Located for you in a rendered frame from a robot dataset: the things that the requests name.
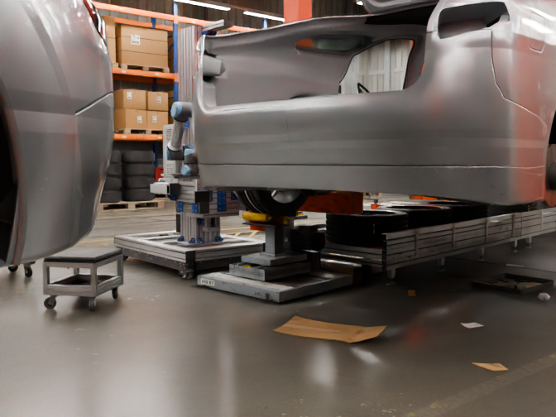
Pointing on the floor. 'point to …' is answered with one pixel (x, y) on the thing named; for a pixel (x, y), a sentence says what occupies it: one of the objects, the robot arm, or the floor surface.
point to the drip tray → (528, 284)
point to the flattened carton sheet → (318, 329)
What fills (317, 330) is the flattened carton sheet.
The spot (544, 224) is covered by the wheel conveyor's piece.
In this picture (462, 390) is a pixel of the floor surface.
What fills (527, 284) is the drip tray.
